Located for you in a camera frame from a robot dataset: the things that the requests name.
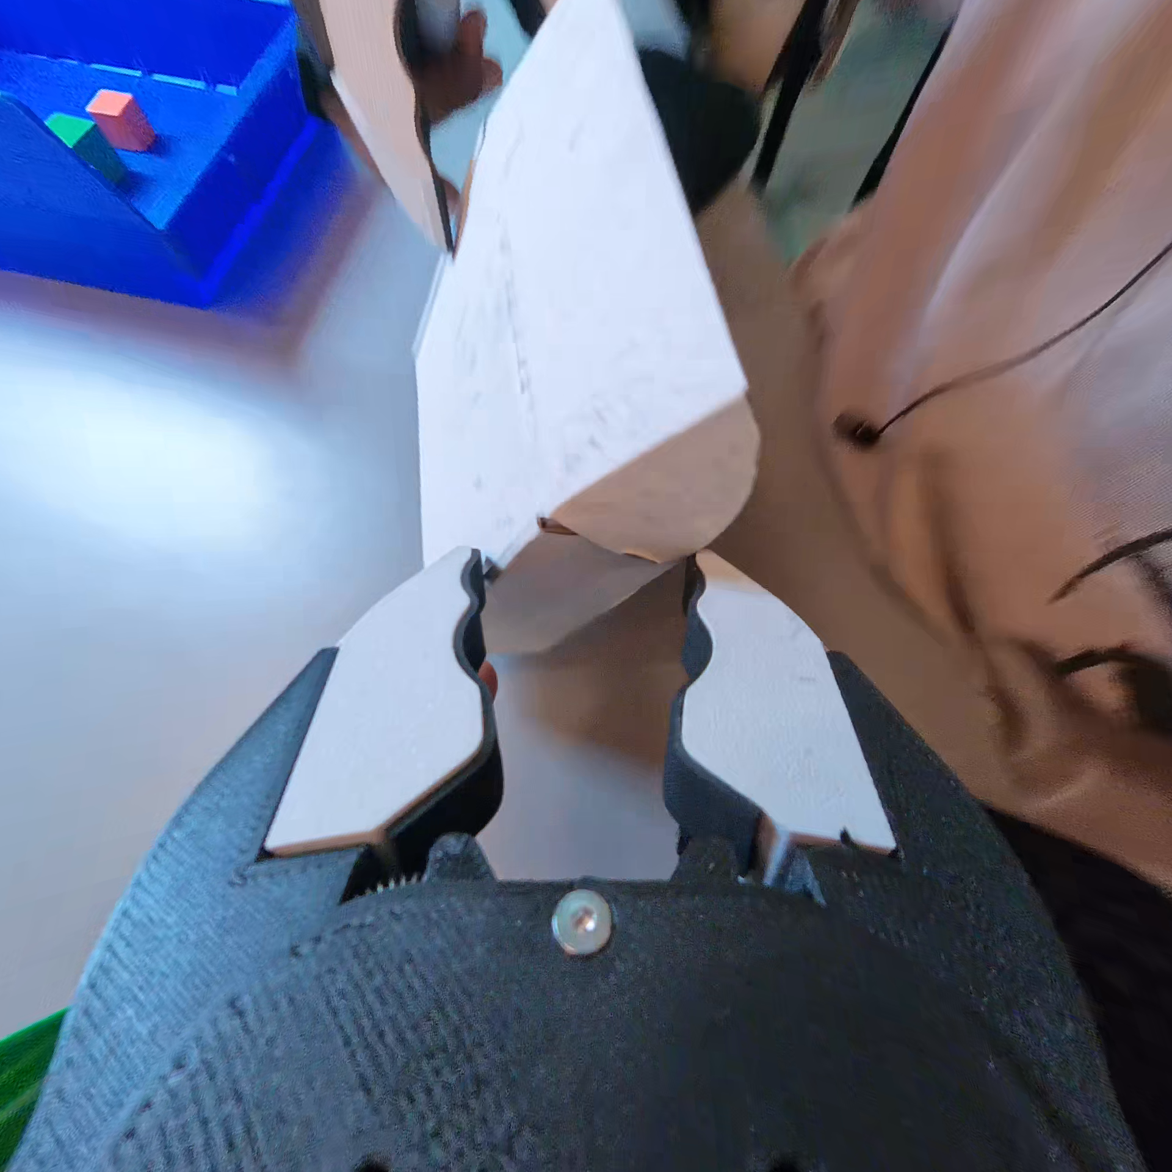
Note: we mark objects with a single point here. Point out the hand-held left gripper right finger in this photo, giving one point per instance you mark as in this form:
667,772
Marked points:
777,724

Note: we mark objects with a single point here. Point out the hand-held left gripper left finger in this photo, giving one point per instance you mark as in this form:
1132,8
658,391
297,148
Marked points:
384,724

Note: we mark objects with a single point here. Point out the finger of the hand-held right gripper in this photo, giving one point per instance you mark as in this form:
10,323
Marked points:
384,120
571,321

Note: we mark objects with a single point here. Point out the blue plastic box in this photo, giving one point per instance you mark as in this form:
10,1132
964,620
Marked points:
201,166

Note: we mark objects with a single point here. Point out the red cube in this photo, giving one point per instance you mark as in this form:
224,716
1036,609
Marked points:
123,118

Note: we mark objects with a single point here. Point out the green cube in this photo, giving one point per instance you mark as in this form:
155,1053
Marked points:
84,140

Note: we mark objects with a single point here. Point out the person's dark trousers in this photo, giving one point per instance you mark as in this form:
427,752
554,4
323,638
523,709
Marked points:
1107,990

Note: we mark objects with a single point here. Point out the green sheet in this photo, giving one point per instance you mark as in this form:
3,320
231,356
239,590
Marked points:
23,1072

